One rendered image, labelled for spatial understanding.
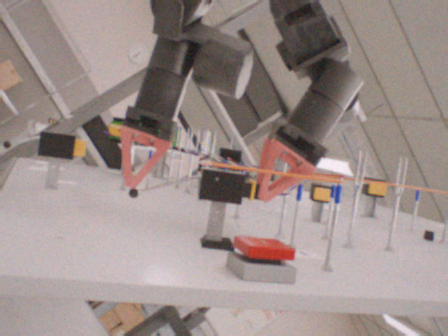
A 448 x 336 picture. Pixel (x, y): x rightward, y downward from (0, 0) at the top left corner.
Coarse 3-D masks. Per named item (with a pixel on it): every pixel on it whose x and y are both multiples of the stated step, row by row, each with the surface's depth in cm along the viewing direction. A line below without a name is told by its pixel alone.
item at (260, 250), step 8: (240, 240) 59; (248, 240) 59; (256, 240) 59; (264, 240) 60; (272, 240) 61; (240, 248) 58; (248, 248) 56; (256, 248) 56; (264, 248) 57; (272, 248) 57; (280, 248) 57; (288, 248) 58; (248, 256) 56; (256, 256) 56; (264, 256) 57; (272, 256) 57; (280, 256) 57; (288, 256) 57
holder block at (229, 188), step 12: (204, 168) 75; (204, 180) 75; (216, 180) 75; (228, 180) 75; (240, 180) 75; (204, 192) 75; (216, 192) 75; (228, 192) 75; (240, 192) 75; (240, 204) 75
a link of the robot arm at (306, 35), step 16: (272, 0) 80; (288, 0) 79; (304, 0) 78; (272, 16) 81; (288, 16) 79; (304, 16) 80; (320, 16) 76; (288, 32) 77; (304, 32) 76; (320, 32) 76; (336, 32) 76; (288, 48) 77; (304, 48) 77; (320, 48) 77
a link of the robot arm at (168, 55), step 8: (160, 40) 73; (168, 40) 73; (184, 40) 73; (160, 48) 73; (168, 48) 73; (176, 48) 73; (184, 48) 73; (192, 48) 74; (200, 48) 73; (152, 56) 74; (160, 56) 73; (168, 56) 73; (176, 56) 73; (184, 56) 73; (192, 56) 74; (152, 64) 74; (160, 64) 73; (168, 64) 73; (176, 64) 73; (184, 64) 73; (192, 64) 75; (176, 72) 73; (184, 72) 74
